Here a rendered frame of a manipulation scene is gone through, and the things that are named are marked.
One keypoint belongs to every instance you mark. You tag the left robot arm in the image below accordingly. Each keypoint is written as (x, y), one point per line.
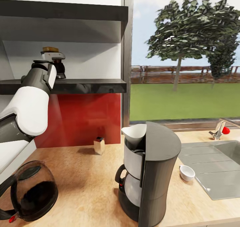
(26, 116)

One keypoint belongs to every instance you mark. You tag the countertop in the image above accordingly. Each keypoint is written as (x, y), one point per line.
(88, 192)

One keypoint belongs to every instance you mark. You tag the paper coffee filter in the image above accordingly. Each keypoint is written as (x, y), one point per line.
(134, 134)

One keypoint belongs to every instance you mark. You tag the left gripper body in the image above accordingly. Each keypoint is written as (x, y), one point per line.
(59, 67)

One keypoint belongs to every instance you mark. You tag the coffee cup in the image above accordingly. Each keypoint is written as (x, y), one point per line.
(186, 172)

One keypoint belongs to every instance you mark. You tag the fixed window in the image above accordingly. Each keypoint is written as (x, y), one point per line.
(181, 62)

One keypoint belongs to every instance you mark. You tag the electric kettle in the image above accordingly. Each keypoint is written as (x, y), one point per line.
(33, 192)

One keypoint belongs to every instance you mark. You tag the bottle of coffee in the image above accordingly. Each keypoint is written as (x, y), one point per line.
(53, 50)

